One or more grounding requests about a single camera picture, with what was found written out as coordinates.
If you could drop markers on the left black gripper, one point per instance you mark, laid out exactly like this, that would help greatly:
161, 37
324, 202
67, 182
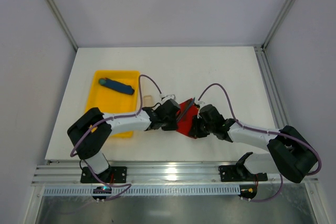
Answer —
172, 123

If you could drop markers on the blue pouch in tray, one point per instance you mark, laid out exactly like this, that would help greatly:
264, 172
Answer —
118, 87

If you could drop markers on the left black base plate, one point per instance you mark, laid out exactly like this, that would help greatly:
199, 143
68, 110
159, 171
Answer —
114, 174

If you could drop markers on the left aluminium frame post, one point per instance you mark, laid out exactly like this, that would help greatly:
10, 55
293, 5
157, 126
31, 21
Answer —
62, 23

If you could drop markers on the right aluminium side rail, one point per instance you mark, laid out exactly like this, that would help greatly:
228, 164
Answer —
274, 99

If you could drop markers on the red paper napkin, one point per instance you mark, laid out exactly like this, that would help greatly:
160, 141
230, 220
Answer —
185, 123

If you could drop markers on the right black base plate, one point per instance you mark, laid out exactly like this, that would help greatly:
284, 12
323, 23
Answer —
235, 173

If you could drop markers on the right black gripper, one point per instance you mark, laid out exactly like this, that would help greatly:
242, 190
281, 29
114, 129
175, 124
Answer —
197, 127

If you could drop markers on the left controller board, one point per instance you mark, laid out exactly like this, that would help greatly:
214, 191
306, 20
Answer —
101, 193

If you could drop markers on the aluminium frame post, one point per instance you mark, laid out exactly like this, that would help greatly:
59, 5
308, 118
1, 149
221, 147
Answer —
62, 23
285, 8

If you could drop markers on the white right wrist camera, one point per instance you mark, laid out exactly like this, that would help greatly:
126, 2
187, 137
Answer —
200, 104

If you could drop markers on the slotted cable duct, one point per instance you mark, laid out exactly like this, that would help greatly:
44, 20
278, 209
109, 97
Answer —
147, 190

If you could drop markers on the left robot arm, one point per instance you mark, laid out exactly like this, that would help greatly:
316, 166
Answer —
90, 132

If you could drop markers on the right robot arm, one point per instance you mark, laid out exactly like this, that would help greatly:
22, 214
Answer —
286, 152

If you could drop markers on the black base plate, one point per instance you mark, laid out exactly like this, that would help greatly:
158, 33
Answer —
114, 174
235, 173

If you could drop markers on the right aluminium frame post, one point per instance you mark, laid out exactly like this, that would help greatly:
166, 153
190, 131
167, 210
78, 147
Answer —
285, 8

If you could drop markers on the yellow plastic tray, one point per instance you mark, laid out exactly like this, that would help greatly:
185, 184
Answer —
108, 100

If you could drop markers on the aluminium front rail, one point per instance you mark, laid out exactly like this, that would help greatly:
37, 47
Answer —
68, 172

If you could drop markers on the controller board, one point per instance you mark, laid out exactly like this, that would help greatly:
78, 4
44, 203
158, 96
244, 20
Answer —
247, 191
101, 193

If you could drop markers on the right controller board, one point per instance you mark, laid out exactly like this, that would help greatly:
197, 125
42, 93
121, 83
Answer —
247, 191

